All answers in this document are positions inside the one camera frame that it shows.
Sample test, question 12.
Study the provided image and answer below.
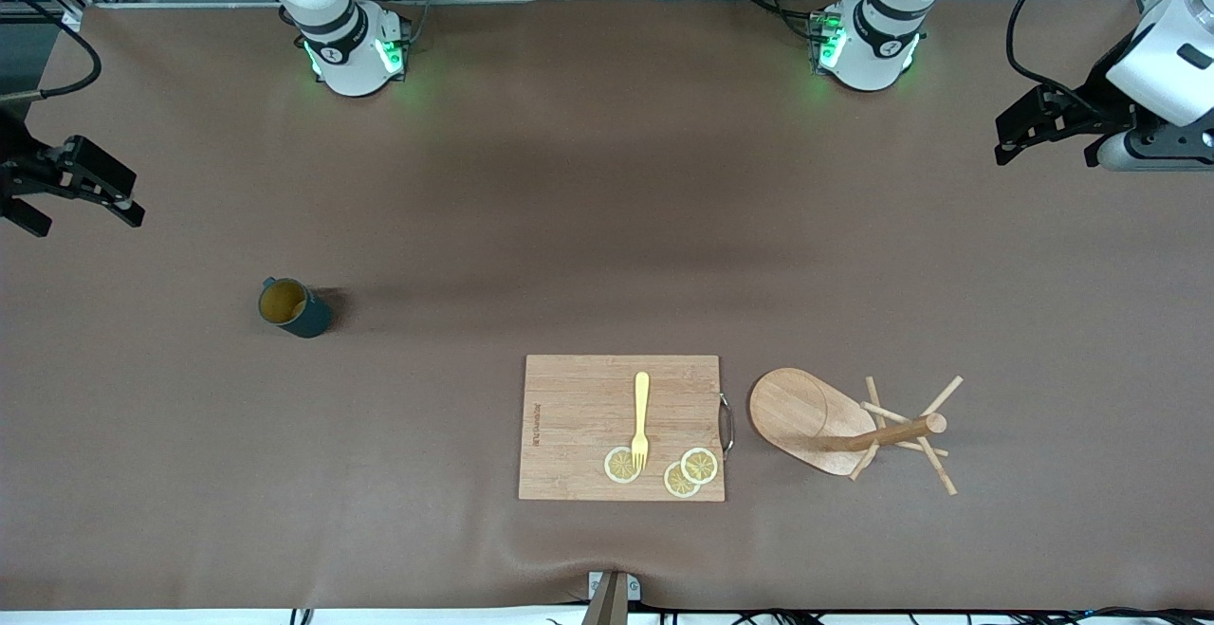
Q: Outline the dark green ribbed cup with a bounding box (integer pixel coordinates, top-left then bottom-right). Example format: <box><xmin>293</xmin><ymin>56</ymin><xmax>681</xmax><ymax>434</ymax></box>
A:
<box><xmin>258</xmin><ymin>277</ymin><xmax>335</xmax><ymax>340</ymax></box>

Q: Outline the wooden mug tree rack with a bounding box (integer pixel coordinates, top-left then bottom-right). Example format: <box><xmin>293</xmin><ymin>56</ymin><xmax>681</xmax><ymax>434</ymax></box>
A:
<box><xmin>748</xmin><ymin>367</ymin><xmax>965</xmax><ymax>497</ymax></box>

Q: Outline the brown table mat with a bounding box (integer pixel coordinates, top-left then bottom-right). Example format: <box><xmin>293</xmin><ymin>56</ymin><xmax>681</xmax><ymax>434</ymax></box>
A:
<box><xmin>0</xmin><ymin>0</ymin><xmax>1214</xmax><ymax>612</ymax></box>

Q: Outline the yellow plastic fork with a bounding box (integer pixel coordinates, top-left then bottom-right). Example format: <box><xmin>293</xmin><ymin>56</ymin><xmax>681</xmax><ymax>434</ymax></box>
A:
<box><xmin>630</xmin><ymin>371</ymin><xmax>652</xmax><ymax>472</ymax></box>

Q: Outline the wooden cutting board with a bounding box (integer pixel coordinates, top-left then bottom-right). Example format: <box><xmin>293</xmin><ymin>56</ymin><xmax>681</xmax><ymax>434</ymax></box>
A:
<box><xmin>518</xmin><ymin>354</ymin><xmax>727</xmax><ymax>503</ymax></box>

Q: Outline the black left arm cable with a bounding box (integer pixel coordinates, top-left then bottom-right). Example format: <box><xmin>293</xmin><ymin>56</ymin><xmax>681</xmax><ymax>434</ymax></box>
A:
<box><xmin>1005</xmin><ymin>0</ymin><xmax>1125</xmax><ymax>114</ymax></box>

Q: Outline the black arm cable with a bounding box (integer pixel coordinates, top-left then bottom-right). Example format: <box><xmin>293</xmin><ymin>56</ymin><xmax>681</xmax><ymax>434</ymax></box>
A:
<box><xmin>0</xmin><ymin>0</ymin><xmax>102</xmax><ymax>100</ymax></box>
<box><xmin>1005</xmin><ymin>0</ymin><xmax>1125</xmax><ymax>114</ymax></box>

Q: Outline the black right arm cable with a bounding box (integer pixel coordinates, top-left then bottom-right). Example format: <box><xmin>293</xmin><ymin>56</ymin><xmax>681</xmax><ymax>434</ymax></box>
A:
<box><xmin>0</xmin><ymin>0</ymin><xmax>102</xmax><ymax>100</ymax></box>

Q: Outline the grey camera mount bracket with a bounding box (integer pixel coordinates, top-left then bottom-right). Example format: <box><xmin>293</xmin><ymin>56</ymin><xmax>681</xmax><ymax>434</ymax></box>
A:
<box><xmin>580</xmin><ymin>570</ymin><xmax>642</xmax><ymax>625</ymax></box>

